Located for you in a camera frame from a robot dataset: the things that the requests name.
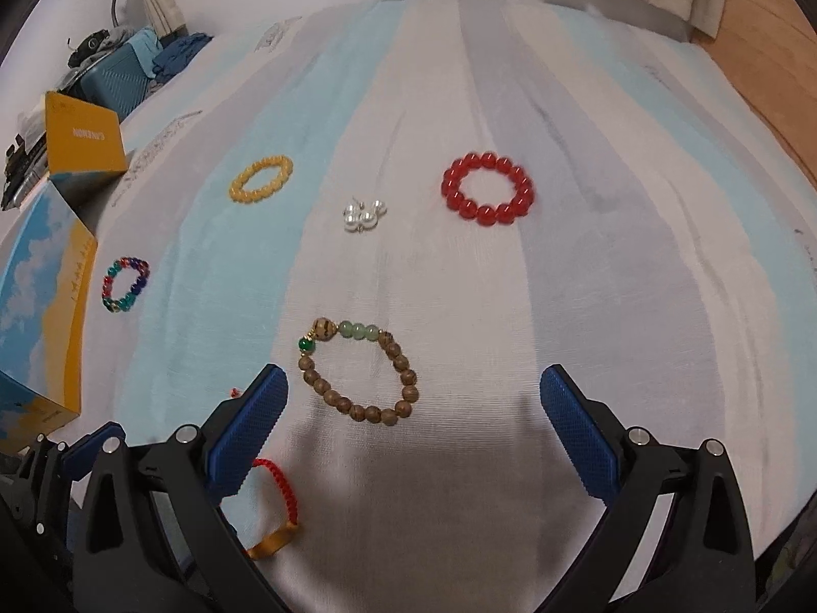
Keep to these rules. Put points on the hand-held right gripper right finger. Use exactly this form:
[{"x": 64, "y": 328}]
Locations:
[{"x": 581, "y": 434}]

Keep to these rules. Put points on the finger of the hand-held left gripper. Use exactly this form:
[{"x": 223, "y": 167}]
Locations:
[
  {"x": 44, "y": 466},
  {"x": 83, "y": 456}
]

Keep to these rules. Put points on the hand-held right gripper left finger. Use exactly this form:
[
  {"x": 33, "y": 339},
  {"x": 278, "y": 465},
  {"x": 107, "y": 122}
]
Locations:
[{"x": 246, "y": 434}]

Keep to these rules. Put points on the yellow sky-print cardboard box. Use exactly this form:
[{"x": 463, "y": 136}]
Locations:
[{"x": 38, "y": 281}]

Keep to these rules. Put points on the black devices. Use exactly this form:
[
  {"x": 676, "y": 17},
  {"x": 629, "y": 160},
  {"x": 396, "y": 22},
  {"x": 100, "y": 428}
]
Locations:
[{"x": 22, "y": 166}]

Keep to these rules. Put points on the striped bed sheet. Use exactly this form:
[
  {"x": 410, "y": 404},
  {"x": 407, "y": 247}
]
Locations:
[{"x": 447, "y": 108}]

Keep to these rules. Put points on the teal ribbed suitcase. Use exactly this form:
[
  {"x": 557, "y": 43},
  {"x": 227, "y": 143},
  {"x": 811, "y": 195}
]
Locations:
[{"x": 118, "y": 86}]

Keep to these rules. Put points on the dark blue clothes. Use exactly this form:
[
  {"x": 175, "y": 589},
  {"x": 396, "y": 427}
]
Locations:
[{"x": 182, "y": 54}]

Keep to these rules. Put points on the black bag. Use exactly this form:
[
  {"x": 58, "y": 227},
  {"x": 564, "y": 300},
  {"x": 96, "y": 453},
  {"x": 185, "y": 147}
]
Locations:
[{"x": 96, "y": 45}]

